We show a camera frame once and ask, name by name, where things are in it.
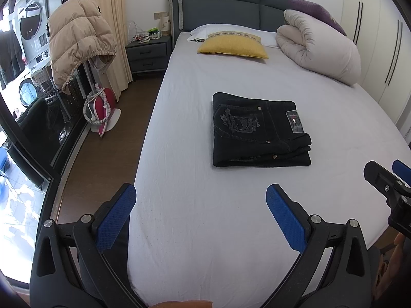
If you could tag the bed with white sheet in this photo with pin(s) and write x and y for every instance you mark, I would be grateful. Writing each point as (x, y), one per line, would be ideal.
(192, 166)

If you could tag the white canister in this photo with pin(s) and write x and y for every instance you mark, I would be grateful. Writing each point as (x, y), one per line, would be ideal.
(165, 25)

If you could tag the beige wall socket panel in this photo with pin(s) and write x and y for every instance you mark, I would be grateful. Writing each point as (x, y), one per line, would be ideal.
(161, 15)

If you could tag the white wardrobe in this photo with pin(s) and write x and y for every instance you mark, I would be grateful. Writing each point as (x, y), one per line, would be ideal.
(374, 22)

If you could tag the black denim pants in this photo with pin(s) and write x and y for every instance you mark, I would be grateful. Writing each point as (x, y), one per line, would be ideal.
(250, 141)

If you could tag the purple pillow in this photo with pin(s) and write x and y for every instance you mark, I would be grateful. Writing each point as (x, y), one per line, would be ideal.
(321, 11)

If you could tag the grey padded headboard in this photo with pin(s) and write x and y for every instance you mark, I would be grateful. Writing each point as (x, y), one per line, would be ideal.
(224, 9)

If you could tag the yellow pillow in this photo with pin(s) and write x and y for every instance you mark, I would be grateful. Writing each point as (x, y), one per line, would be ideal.
(231, 46)

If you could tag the white washing machine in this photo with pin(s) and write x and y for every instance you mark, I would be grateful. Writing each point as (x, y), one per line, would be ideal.
(27, 89)

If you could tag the dark hanging clothes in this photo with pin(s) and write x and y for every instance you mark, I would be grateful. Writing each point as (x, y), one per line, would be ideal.
(11, 57)

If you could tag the grey nightstand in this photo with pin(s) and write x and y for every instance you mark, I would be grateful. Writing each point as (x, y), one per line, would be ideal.
(147, 54)

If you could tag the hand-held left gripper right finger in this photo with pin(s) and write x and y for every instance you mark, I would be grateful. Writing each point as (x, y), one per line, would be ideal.
(285, 218)

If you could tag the beige curtain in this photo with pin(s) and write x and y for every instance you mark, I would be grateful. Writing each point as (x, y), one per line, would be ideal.
(115, 6)

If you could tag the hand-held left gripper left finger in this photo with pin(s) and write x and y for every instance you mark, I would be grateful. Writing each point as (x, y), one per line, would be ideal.
(117, 218)

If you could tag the person's right forearm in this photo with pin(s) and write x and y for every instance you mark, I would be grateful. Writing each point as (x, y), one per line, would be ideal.
(398, 247)

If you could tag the black perforated chair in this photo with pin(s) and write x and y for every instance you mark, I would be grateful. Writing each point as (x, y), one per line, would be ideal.
(72, 99)

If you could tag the glass sliding door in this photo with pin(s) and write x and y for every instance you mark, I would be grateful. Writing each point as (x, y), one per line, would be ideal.
(32, 154)

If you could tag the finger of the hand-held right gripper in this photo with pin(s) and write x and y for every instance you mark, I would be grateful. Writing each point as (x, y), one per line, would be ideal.
(403, 170)
(380, 178)

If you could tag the rolled cream duvet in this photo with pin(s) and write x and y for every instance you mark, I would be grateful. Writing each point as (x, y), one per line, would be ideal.
(314, 48)

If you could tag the white pillow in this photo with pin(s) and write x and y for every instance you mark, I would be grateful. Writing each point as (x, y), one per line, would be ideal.
(205, 29)

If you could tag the pink and white appliance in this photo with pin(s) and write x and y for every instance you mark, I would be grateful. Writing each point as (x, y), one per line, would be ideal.
(102, 109)

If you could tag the white tumble dryer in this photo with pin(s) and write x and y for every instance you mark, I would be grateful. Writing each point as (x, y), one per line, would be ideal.
(32, 22)

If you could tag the beige puffer jacket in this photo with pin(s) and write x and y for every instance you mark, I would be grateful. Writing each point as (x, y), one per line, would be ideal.
(80, 38)

